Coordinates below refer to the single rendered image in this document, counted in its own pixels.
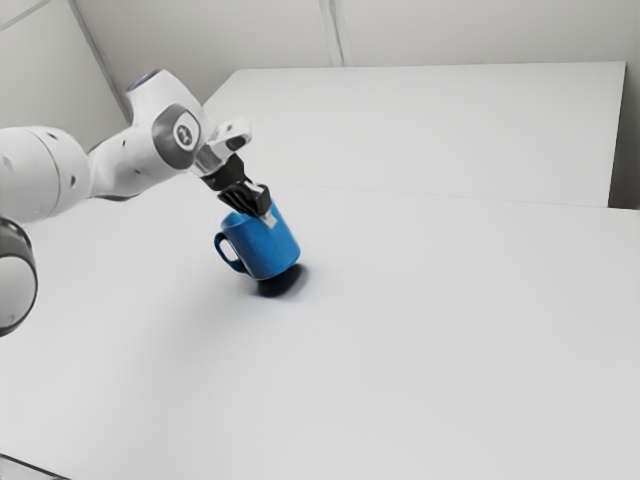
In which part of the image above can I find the blue mug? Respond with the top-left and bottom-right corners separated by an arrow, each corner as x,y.
214,195 -> 302,281

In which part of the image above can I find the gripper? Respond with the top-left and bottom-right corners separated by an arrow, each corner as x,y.
202,153 -> 278,230

